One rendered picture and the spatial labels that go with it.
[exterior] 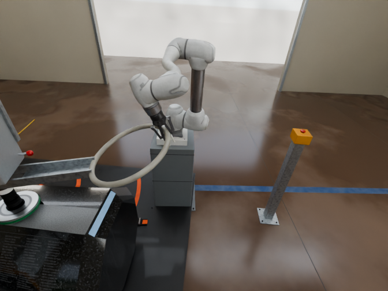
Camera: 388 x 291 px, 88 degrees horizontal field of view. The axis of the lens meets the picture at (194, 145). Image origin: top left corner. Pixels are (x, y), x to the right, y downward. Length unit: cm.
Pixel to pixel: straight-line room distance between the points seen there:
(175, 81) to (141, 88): 18
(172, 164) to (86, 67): 481
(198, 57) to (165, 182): 122
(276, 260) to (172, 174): 123
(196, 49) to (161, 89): 55
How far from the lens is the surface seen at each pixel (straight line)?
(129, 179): 99
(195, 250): 210
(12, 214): 152
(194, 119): 171
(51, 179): 128
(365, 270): 260
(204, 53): 144
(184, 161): 189
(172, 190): 217
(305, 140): 180
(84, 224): 135
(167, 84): 96
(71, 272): 139
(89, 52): 618
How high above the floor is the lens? 186
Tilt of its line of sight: 35 degrees down
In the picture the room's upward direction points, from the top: 3 degrees clockwise
